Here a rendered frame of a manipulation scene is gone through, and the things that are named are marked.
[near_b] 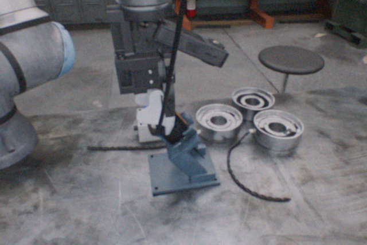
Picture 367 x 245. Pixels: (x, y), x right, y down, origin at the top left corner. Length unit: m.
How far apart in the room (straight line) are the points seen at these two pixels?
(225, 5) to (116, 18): 4.21
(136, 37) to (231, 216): 0.33
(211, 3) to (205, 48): 4.11
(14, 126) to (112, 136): 0.19
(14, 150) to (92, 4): 3.30
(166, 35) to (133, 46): 0.05
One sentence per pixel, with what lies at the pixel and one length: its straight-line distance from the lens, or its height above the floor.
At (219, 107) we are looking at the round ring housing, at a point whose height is 0.83.
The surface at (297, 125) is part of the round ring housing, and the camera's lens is 0.68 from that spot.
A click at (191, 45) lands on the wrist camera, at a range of 0.40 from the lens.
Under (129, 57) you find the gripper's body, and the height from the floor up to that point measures 1.06.
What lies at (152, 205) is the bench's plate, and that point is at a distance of 0.52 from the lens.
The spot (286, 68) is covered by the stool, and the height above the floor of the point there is 0.61.
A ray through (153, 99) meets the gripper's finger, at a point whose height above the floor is 0.99.
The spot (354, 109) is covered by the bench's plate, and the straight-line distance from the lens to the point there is 0.86.
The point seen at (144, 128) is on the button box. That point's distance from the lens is 0.61.
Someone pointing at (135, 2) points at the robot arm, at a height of 1.13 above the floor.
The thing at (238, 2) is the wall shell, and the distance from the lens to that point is 4.63.
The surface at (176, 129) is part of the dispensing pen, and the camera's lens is 0.48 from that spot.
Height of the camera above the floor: 1.22
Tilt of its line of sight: 34 degrees down
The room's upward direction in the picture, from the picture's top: straight up
